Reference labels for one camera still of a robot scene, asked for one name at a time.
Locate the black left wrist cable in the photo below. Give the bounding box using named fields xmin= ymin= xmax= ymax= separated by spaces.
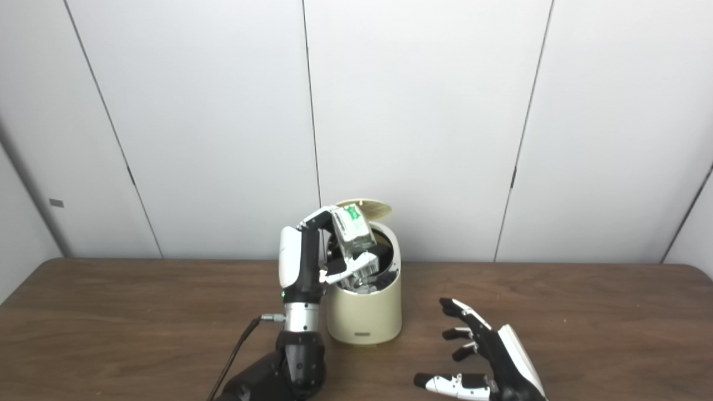
xmin=207 ymin=314 xmax=286 ymax=401

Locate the cream-colored bin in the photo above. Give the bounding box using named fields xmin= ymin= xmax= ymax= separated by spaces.
xmin=325 ymin=220 xmax=403 ymax=346

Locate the green white milk carton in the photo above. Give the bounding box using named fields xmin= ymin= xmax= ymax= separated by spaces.
xmin=331 ymin=203 xmax=379 ymax=279

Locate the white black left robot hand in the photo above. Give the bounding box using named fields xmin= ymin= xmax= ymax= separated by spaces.
xmin=279 ymin=205 xmax=382 ymax=304

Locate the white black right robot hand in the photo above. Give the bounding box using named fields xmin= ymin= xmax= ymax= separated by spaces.
xmin=413 ymin=297 xmax=549 ymax=401

